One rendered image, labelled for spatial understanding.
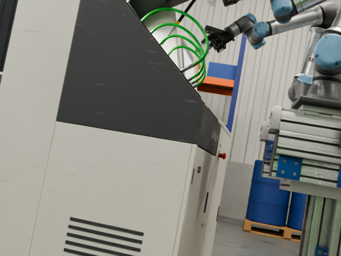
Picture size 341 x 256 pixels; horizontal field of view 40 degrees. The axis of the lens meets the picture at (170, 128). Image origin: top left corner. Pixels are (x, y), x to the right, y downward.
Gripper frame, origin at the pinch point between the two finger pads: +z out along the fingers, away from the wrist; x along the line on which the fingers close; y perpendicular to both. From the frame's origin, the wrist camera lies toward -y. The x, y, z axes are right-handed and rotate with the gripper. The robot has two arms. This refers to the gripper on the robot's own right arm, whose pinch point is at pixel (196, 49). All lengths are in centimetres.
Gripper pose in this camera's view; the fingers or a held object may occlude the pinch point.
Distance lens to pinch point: 252.8
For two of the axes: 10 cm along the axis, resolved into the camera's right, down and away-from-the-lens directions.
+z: -8.4, 5.4, -0.6
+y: 4.9, 7.0, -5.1
